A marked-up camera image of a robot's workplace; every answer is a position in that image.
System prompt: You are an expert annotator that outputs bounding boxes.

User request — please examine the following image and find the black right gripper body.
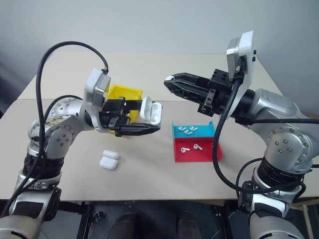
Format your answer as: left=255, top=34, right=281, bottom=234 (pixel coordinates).
left=198, top=68, right=237, bottom=118

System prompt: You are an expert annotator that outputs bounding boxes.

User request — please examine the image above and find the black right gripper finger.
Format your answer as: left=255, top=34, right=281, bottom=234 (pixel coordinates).
left=163, top=80, right=212, bottom=106
left=164, top=72, right=212, bottom=87

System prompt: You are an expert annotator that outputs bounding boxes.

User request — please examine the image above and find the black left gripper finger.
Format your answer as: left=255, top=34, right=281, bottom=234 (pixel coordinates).
left=124, top=100, right=144, bottom=111
left=114, top=121, right=161, bottom=138

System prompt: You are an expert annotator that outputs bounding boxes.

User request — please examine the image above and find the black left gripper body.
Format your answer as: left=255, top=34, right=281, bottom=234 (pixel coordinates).
left=99, top=97, right=132, bottom=133

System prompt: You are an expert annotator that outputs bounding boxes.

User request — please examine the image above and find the white earbud case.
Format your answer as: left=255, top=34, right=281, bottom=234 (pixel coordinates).
left=139, top=96, right=164, bottom=125
left=99, top=156, right=119, bottom=171

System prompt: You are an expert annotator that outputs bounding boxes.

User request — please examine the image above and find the yellow plastic bin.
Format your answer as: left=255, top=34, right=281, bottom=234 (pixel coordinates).
left=103, top=84, right=144, bottom=136

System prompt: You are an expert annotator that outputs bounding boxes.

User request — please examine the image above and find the closed white earbud case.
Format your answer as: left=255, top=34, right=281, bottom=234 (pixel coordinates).
left=99, top=156, right=119, bottom=171

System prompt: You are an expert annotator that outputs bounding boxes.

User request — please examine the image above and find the blue plastic tray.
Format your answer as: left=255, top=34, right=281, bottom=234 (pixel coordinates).
left=171, top=120, right=216, bottom=139

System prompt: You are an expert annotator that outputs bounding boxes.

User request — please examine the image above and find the red plastic tray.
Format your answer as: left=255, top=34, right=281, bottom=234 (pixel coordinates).
left=172, top=136, right=223, bottom=163

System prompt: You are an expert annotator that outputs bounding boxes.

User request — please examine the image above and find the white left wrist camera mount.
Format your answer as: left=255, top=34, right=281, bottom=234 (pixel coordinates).
left=83, top=67, right=112, bottom=133

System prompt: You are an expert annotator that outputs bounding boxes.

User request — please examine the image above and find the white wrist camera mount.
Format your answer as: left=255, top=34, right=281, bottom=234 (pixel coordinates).
left=226, top=30, right=257, bottom=100
left=83, top=67, right=112, bottom=133

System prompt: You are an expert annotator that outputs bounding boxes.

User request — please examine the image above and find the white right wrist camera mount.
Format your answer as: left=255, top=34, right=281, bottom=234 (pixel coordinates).
left=226, top=30, right=257, bottom=100

